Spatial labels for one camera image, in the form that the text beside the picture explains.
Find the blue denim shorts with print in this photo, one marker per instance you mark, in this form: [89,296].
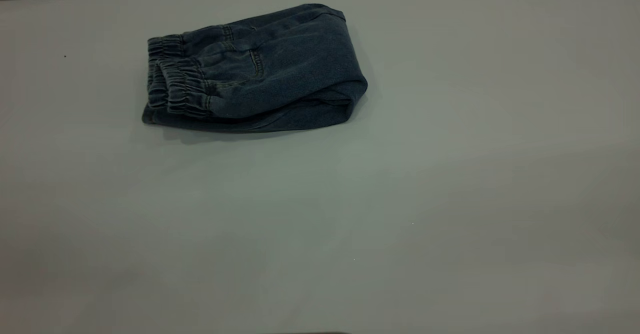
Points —
[280,63]

